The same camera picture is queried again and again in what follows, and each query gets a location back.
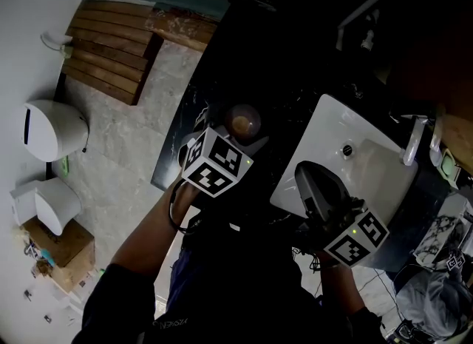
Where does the person's dark clothing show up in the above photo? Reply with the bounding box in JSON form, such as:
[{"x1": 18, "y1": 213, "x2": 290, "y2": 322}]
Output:
[{"x1": 71, "y1": 201, "x2": 387, "y2": 344}]

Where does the marbled white box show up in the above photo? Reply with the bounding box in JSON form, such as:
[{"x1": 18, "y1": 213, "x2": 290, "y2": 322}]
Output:
[{"x1": 412, "y1": 196, "x2": 473, "y2": 265}]

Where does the person's right forearm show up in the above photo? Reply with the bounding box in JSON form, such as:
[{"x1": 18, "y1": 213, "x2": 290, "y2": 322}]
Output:
[{"x1": 316, "y1": 252, "x2": 367, "y2": 317}]

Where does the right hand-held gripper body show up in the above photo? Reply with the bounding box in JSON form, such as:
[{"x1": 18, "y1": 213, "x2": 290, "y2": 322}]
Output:
[{"x1": 294, "y1": 160, "x2": 391, "y2": 268}]

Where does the white wall hose fitting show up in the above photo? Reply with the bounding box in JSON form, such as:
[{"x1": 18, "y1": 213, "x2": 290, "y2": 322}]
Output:
[{"x1": 39, "y1": 31, "x2": 74, "y2": 58}]

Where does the chrome faucet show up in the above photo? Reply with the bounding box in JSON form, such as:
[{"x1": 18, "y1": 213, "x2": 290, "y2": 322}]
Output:
[{"x1": 388, "y1": 112, "x2": 430, "y2": 167}]

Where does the person's left forearm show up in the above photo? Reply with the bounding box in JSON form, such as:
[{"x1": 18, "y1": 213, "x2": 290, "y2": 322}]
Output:
[{"x1": 109, "y1": 178, "x2": 203, "y2": 281}]

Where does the brown round bottle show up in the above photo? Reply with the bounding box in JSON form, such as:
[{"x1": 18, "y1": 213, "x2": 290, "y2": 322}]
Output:
[{"x1": 224, "y1": 104, "x2": 262, "y2": 143}]

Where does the black cable loop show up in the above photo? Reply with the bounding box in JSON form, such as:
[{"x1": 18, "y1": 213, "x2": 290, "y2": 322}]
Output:
[{"x1": 169, "y1": 178, "x2": 203, "y2": 235}]

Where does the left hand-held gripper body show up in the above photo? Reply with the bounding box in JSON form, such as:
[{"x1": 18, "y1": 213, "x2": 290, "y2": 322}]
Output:
[{"x1": 178, "y1": 105, "x2": 270, "y2": 199}]

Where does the black marble sink counter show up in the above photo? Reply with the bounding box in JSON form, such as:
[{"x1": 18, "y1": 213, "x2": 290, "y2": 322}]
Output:
[{"x1": 150, "y1": 0, "x2": 473, "y2": 274}]

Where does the white ceramic sink basin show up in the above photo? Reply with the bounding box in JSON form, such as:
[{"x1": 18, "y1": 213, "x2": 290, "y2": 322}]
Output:
[{"x1": 269, "y1": 93, "x2": 420, "y2": 226}]

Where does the brown cardboard box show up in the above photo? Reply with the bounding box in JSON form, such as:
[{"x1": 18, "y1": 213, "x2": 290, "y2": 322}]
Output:
[{"x1": 21, "y1": 216, "x2": 97, "y2": 294}]

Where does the white lidded bin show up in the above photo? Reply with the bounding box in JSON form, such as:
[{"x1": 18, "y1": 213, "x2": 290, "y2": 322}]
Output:
[{"x1": 9, "y1": 177, "x2": 83, "y2": 237}]

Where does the worn wooden threshold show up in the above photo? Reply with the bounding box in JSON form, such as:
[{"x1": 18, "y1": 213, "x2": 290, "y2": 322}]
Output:
[{"x1": 145, "y1": 7, "x2": 218, "y2": 54}]

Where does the gray fabric bag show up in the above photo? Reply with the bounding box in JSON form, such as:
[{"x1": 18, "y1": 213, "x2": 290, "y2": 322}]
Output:
[{"x1": 393, "y1": 266, "x2": 473, "y2": 340}]

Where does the wooden slatted floor mat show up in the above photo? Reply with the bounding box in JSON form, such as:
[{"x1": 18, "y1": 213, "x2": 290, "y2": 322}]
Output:
[{"x1": 60, "y1": 0, "x2": 164, "y2": 107}]

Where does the green soap in dish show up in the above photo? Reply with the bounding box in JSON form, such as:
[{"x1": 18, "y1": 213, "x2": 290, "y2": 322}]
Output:
[{"x1": 440, "y1": 151, "x2": 460, "y2": 181}]

